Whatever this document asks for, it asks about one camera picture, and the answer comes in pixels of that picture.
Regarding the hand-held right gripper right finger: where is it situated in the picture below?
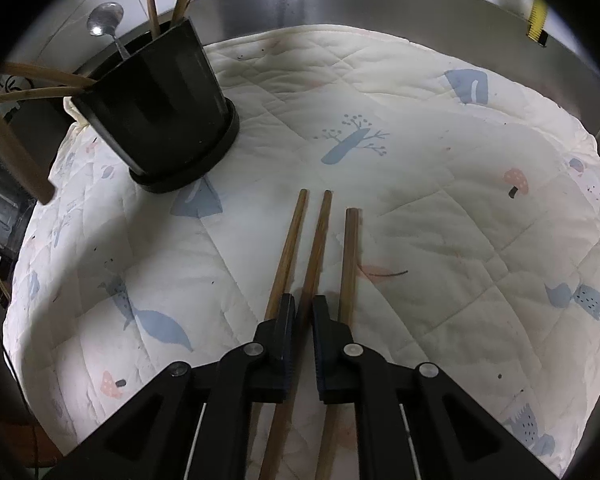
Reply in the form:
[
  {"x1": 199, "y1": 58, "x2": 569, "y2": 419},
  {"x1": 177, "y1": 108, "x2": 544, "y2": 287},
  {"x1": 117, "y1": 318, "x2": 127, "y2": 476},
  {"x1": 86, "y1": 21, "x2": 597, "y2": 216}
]
[{"x1": 311, "y1": 294, "x2": 553, "y2": 480}]

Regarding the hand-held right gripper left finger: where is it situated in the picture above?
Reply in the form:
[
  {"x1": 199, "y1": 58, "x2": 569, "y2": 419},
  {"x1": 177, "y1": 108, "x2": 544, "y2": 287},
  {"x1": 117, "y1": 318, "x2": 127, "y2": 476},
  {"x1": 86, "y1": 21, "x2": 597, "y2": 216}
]
[{"x1": 42, "y1": 292, "x2": 298, "y2": 480}]

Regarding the black utensil holder cup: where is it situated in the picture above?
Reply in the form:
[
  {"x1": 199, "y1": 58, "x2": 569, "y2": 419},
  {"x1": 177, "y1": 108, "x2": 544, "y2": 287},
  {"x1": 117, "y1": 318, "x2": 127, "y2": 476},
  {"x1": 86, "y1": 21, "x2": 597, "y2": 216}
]
[{"x1": 72, "y1": 17, "x2": 241, "y2": 195}]

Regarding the steel spoon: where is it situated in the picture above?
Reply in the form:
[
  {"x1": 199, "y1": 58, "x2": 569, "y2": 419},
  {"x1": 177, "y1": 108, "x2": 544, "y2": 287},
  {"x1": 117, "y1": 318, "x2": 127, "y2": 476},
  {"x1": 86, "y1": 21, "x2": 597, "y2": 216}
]
[{"x1": 87, "y1": 2, "x2": 131, "y2": 61}]

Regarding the white quilted printed cloth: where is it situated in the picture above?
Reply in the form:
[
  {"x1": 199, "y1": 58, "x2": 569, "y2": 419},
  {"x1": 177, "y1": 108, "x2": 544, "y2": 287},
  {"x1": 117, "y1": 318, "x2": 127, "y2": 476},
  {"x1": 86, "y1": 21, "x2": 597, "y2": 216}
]
[{"x1": 2, "y1": 25, "x2": 600, "y2": 480}]

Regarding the yellow gas hose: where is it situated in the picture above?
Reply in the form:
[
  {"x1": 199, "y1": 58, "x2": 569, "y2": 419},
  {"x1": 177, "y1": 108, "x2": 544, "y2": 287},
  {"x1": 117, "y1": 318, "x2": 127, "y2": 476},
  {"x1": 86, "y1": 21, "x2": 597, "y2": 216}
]
[{"x1": 527, "y1": 0, "x2": 549, "y2": 49}]

